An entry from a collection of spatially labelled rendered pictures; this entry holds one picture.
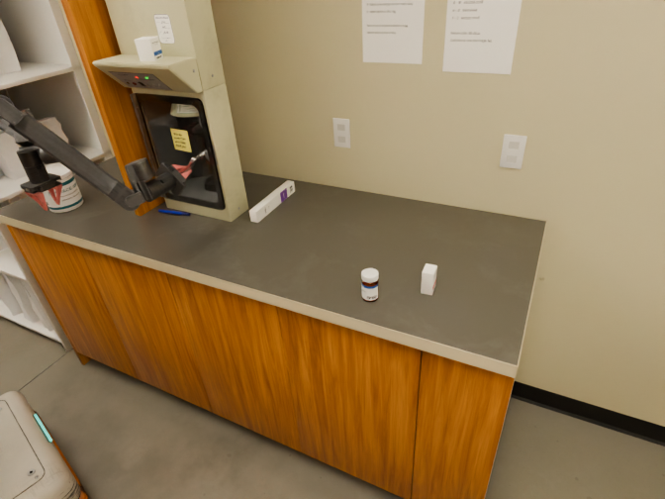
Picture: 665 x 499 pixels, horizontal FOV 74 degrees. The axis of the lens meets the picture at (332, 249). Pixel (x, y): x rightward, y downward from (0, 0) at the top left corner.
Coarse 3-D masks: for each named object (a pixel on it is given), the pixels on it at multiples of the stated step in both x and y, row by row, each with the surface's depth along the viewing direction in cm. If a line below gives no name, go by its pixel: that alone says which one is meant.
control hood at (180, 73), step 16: (96, 64) 137; (112, 64) 134; (128, 64) 131; (144, 64) 128; (160, 64) 126; (176, 64) 127; (192, 64) 132; (160, 80) 135; (176, 80) 131; (192, 80) 133
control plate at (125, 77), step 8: (112, 72) 139; (120, 72) 137; (128, 72) 136; (128, 80) 142; (136, 80) 140; (144, 80) 138; (152, 80) 136; (152, 88) 143; (160, 88) 141; (168, 88) 139
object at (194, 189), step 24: (144, 96) 149; (168, 96) 144; (144, 120) 155; (168, 120) 150; (192, 120) 145; (168, 144) 156; (192, 144) 150; (192, 168) 157; (216, 168) 152; (168, 192) 170; (192, 192) 164; (216, 192) 158
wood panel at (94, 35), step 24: (72, 0) 133; (96, 0) 140; (72, 24) 136; (96, 24) 141; (96, 48) 143; (96, 72) 145; (96, 96) 148; (120, 96) 154; (120, 120) 156; (120, 144) 158; (120, 168) 163
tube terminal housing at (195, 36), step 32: (128, 0) 133; (160, 0) 128; (192, 0) 127; (128, 32) 139; (192, 32) 129; (192, 96) 141; (224, 96) 147; (224, 128) 150; (224, 160) 154; (224, 192) 158
